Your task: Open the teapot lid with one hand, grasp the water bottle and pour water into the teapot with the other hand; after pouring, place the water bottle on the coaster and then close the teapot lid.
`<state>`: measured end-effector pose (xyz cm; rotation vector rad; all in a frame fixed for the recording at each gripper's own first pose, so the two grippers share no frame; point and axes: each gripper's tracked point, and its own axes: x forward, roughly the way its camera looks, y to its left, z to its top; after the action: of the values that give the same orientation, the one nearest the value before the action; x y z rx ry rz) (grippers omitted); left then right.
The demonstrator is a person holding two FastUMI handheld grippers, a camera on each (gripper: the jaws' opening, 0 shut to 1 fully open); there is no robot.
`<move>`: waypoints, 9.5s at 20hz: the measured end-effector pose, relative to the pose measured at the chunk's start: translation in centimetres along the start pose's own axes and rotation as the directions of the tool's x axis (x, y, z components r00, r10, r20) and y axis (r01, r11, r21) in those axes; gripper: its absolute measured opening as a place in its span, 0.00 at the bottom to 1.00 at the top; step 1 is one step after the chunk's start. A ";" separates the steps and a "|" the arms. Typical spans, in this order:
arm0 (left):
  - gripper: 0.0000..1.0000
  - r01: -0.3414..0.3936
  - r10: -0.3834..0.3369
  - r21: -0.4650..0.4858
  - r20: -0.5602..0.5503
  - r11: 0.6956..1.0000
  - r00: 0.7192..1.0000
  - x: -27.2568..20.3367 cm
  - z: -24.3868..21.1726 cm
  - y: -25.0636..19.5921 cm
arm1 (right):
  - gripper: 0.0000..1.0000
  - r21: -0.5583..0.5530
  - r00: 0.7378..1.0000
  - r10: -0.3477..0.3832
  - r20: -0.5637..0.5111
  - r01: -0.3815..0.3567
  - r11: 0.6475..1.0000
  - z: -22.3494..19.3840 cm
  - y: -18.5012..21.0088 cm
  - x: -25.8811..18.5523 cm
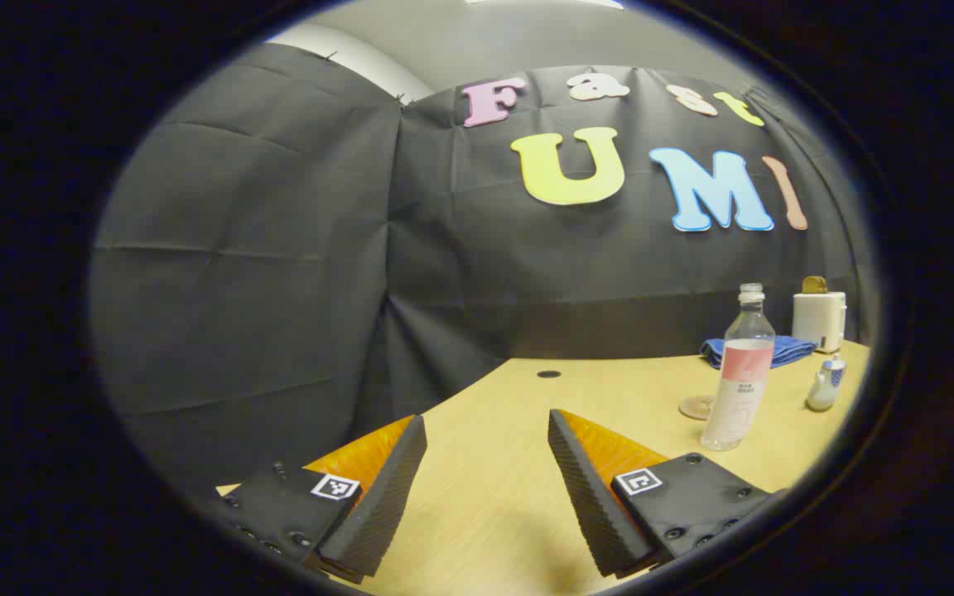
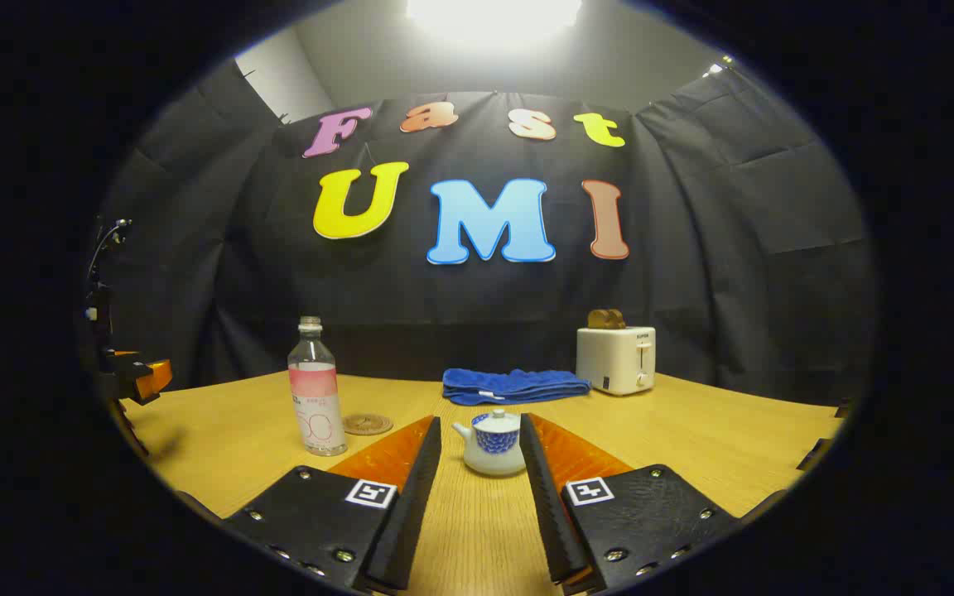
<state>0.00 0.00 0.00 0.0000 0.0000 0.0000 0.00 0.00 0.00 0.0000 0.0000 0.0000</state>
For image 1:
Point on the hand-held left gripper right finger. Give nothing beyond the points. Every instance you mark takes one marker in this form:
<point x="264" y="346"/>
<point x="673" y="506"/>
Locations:
<point x="597" y="505"/>

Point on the clear plastic water bottle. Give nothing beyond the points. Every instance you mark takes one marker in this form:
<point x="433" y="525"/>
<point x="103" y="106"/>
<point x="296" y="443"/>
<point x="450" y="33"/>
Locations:
<point x="740" y="372"/>

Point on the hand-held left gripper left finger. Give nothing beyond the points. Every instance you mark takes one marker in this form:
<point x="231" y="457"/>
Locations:
<point x="378" y="505"/>

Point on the brown toast slice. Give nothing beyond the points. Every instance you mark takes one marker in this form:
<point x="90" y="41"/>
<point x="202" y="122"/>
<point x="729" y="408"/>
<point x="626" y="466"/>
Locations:
<point x="814" y="285"/>

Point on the round brown coaster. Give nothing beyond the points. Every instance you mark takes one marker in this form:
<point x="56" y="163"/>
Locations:
<point x="695" y="407"/>

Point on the white blue-patterned teacup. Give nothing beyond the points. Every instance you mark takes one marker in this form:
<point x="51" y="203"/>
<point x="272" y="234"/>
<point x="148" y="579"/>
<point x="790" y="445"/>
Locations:
<point x="821" y="393"/>

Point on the white toaster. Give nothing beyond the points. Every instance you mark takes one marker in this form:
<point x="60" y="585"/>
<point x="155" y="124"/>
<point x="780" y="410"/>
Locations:
<point x="818" y="319"/>

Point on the folded blue towel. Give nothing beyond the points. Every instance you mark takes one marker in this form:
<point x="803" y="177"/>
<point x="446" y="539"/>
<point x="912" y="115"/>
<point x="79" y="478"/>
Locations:
<point x="787" y="349"/>

